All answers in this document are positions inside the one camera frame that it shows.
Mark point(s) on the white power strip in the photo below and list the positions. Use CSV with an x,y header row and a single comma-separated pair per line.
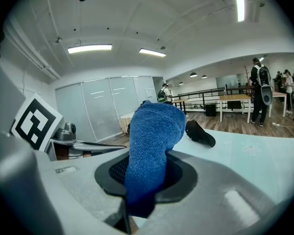
x,y
275,124

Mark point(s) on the beige covered round table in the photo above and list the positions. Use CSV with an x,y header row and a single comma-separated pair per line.
x,y
126,122

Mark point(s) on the blue cloth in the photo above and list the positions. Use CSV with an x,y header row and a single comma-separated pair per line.
x,y
152,141

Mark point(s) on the table with light blue tablecloth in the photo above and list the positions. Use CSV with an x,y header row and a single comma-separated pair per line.
x,y
247,160

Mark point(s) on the black speaker box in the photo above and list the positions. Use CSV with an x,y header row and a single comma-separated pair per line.
x,y
210,109

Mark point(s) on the white paper sheet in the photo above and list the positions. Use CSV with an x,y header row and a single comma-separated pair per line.
x,y
150,92

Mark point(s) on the white-legged wooden table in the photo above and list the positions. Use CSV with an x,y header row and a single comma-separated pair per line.
x,y
235,97
279,94

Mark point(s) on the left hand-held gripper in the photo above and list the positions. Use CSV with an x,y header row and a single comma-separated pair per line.
x,y
34,121

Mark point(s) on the black cap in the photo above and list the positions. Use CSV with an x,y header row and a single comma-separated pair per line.
x,y
198,133

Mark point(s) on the long ceiling light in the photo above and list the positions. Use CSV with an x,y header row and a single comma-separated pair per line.
x,y
239,2
152,52
89,48

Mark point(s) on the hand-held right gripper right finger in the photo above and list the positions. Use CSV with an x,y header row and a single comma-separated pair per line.
x,y
210,204

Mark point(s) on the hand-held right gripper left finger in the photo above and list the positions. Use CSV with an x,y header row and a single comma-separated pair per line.
x,y
83,187

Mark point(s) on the black metal railing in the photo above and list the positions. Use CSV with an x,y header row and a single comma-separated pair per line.
x,y
201,92

